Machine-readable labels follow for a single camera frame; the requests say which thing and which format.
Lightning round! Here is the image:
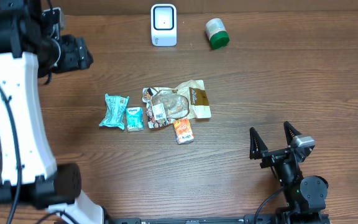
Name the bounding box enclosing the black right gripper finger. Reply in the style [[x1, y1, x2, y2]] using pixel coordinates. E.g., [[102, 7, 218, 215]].
[[249, 128, 269, 159], [283, 121, 301, 145]]

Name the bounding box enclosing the teal snack wrapper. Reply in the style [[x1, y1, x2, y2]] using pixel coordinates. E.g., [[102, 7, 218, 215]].
[[99, 93, 129, 130]]

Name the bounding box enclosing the orange tissue pack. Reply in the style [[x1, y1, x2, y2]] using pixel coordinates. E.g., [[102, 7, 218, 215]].
[[173, 118, 194, 144]]

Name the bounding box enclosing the teal tissue pack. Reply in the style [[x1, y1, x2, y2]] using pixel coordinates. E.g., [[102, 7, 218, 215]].
[[126, 107, 144, 132]]

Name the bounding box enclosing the brown white snack bag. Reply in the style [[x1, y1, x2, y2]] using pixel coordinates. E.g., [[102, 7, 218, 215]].
[[142, 80, 211, 129]]

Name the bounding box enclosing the green lid seasoning jar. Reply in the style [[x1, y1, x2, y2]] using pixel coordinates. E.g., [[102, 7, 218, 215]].
[[205, 18, 229, 50]]

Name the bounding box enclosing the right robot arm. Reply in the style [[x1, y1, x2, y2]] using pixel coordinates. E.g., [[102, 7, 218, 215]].
[[244, 121, 330, 224]]

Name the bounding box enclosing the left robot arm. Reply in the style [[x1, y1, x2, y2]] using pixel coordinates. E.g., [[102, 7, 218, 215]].
[[0, 0, 111, 223]]

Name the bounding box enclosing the white barcode scanner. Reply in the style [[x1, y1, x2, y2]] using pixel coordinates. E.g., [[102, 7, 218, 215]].
[[150, 3, 177, 47]]

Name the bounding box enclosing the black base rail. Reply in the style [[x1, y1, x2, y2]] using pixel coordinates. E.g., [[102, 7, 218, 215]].
[[106, 214, 331, 224]]

